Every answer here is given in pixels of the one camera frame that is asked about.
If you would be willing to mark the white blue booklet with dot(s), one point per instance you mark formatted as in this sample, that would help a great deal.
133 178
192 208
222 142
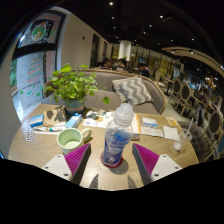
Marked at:
150 122

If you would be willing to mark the dark framed wall poster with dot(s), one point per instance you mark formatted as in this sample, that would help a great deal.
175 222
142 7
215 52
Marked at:
41 31

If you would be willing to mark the green potted plant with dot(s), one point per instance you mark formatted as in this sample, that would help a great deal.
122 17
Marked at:
71 85

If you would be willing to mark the clear plastic cup with straw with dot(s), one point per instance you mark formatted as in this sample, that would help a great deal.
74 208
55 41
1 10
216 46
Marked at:
178 144

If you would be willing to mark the group of wooden dining chairs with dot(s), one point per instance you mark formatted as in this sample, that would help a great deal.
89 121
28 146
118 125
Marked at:
185 91

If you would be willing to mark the grey white chevron pillow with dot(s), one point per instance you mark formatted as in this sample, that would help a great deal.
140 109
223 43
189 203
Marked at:
133 91

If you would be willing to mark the white printed menu sheet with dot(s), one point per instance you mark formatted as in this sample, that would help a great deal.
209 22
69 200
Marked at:
91 123

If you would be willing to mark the group of ceiling spotlights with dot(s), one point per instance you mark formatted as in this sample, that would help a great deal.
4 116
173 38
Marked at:
111 3

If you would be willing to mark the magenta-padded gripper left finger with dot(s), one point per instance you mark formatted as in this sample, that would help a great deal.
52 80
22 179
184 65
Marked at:
75 160

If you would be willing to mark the grey curved sofa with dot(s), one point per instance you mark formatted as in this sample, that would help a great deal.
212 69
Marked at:
106 80

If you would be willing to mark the white paper napkin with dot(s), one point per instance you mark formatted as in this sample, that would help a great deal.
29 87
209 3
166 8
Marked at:
171 132

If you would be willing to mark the blue and white box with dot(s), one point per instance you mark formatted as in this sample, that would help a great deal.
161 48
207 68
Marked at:
36 121

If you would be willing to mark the clear blue-label water bottle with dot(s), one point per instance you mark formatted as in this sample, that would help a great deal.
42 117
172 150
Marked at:
115 140

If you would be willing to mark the white round column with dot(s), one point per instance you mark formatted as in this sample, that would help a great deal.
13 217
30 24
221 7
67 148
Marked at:
125 50

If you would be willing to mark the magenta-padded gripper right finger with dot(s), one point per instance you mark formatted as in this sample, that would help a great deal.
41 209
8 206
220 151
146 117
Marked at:
148 160

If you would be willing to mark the small light blue carton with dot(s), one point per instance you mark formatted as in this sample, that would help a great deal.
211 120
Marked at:
74 120

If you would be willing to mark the white leaflet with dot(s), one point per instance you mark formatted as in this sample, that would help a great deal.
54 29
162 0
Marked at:
151 131

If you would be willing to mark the white pill blister pack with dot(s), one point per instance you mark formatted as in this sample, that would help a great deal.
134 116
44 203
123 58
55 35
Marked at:
29 135

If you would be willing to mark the pale green mug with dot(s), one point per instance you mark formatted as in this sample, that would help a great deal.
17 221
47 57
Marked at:
66 150

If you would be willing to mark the white green tube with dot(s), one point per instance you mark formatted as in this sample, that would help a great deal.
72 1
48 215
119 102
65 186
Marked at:
48 128

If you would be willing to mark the yellow card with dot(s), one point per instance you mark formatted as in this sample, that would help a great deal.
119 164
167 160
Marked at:
172 121

